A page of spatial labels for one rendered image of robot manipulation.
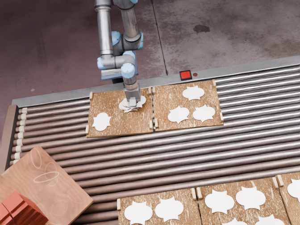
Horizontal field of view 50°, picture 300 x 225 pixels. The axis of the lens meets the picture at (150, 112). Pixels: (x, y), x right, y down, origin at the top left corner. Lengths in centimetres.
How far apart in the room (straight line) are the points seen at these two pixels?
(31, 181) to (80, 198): 30
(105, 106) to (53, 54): 208
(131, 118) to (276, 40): 235
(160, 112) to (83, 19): 267
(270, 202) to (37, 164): 124
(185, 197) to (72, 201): 58
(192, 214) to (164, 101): 74
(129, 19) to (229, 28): 212
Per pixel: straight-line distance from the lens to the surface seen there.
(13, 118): 228
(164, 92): 212
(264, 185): 181
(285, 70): 233
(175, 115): 199
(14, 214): 155
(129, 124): 199
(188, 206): 172
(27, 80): 393
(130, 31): 216
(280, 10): 437
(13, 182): 191
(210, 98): 208
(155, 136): 195
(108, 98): 215
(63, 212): 172
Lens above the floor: 256
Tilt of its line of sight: 53 degrees down
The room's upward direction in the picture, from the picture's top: 11 degrees counter-clockwise
